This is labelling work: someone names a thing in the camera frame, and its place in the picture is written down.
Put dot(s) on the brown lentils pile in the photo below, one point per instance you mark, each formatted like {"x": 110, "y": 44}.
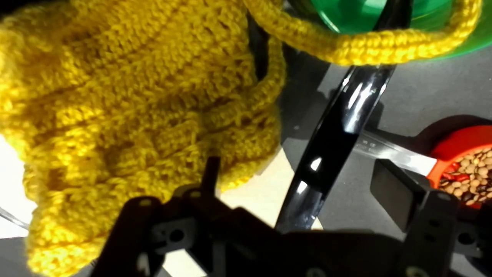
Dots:
{"x": 471, "y": 176}

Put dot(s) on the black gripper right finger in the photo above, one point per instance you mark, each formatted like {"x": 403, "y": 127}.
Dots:
{"x": 409, "y": 204}

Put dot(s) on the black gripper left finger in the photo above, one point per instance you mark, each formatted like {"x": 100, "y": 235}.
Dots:
{"x": 139, "y": 230}

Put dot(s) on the small green cup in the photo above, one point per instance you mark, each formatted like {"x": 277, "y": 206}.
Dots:
{"x": 359, "y": 12}

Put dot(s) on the orange measuring cup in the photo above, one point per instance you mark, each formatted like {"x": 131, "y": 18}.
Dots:
{"x": 462, "y": 140}

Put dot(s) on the yellow knitted cloth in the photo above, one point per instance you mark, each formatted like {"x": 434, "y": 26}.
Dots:
{"x": 128, "y": 101}

